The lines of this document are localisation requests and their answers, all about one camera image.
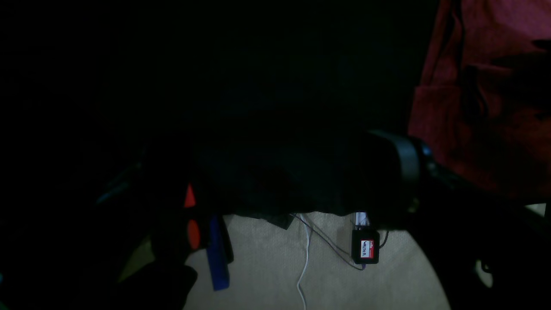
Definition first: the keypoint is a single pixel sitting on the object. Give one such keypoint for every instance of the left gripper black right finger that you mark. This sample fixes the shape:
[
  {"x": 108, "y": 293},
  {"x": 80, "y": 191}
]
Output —
[{"x": 488, "y": 252}]

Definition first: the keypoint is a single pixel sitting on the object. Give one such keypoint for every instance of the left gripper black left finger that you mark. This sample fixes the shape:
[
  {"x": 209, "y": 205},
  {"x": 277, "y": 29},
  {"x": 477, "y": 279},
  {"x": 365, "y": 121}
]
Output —
[{"x": 125, "y": 250}]

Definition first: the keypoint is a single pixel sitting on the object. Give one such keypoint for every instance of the maroon long-sleeve T-shirt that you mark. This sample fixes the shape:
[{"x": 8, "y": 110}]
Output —
[{"x": 483, "y": 102}]

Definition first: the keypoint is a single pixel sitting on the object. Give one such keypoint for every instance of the blue orange clamp bottom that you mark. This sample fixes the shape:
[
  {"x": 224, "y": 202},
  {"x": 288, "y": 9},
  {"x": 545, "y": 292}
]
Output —
[{"x": 208, "y": 232}]

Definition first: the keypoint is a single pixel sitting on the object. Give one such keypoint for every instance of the black box with name sticker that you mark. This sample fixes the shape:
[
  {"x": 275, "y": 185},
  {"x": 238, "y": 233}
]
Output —
[{"x": 365, "y": 245}]

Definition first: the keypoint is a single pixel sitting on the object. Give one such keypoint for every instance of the black table cloth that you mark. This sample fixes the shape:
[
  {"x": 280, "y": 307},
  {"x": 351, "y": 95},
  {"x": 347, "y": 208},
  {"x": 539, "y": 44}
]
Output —
[{"x": 84, "y": 83}]

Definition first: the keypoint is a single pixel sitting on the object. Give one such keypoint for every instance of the aluminium frame rail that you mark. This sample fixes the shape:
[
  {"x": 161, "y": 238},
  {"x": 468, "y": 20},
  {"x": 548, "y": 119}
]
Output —
[{"x": 361, "y": 221}]

